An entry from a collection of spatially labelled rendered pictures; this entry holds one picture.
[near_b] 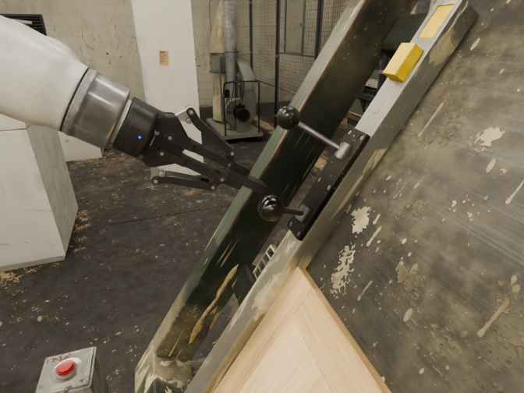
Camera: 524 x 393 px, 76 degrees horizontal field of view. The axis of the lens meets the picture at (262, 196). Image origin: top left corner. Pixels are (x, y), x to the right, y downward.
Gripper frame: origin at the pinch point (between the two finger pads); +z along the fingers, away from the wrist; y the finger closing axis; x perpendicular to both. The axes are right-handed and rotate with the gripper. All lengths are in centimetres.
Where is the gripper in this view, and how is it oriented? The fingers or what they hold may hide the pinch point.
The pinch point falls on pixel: (245, 179)
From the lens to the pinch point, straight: 55.1
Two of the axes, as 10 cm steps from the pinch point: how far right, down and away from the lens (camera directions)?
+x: 3.1, 4.1, -8.6
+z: 8.1, 3.7, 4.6
